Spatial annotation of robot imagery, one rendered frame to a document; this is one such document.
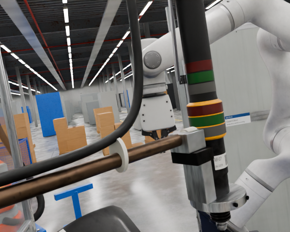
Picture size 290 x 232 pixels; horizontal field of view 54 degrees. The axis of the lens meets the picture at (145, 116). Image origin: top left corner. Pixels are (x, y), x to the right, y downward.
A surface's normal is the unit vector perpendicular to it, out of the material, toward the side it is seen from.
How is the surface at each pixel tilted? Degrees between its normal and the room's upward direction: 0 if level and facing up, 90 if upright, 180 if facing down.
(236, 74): 90
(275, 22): 86
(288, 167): 121
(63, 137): 90
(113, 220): 35
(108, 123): 90
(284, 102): 107
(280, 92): 103
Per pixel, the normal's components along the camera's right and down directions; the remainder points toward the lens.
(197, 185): -0.76, 0.17
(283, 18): -0.37, -0.07
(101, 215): 0.35, -0.87
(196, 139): 0.64, -0.04
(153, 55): -0.04, -0.05
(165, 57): 0.20, 0.23
